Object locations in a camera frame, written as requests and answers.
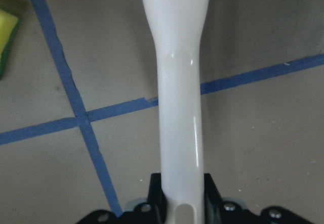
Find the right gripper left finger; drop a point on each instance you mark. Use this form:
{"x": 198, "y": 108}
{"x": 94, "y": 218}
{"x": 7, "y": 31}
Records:
{"x": 154, "y": 210}

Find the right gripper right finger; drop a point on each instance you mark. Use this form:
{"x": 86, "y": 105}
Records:
{"x": 216, "y": 209}

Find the white hand brush black bristles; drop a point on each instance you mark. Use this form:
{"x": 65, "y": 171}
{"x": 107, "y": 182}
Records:
{"x": 176, "y": 27}

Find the yellow green sponge piece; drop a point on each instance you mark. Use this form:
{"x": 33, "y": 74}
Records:
{"x": 9, "y": 26}

